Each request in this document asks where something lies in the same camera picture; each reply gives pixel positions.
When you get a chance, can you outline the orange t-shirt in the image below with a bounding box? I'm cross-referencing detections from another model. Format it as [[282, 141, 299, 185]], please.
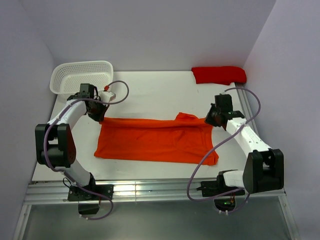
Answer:
[[94, 112, 213, 164]]

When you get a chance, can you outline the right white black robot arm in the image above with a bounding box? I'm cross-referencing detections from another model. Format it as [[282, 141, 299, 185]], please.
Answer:
[[204, 94, 284, 195]]

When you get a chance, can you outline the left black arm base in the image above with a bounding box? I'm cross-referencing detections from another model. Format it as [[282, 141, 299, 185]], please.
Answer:
[[67, 184, 114, 217]]

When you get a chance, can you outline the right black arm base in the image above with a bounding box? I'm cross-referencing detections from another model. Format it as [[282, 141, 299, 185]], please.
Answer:
[[196, 179, 245, 212]]

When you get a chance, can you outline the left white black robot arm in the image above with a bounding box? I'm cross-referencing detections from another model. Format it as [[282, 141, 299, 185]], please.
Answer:
[[35, 83, 108, 200]]

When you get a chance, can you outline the red rolled t-shirt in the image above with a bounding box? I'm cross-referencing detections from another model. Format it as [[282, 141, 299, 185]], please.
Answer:
[[191, 66, 247, 86]]

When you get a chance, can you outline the white perforated plastic basket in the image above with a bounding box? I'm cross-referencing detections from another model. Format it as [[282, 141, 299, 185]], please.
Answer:
[[49, 60, 114, 96]]

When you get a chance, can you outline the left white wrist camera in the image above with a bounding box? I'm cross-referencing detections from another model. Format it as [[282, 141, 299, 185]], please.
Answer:
[[99, 85, 116, 103]]

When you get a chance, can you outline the aluminium right side rail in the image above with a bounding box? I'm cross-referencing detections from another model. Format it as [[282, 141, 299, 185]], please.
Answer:
[[235, 83, 258, 135]]

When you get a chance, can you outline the aluminium rail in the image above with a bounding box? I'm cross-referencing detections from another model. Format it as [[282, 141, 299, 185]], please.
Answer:
[[23, 176, 287, 206], [235, 83, 258, 135]]

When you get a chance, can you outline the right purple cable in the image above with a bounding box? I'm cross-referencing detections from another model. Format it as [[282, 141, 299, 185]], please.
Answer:
[[186, 87, 262, 215]]

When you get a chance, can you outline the aluminium front rail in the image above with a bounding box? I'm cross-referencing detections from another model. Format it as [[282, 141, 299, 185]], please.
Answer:
[[23, 176, 287, 206]]

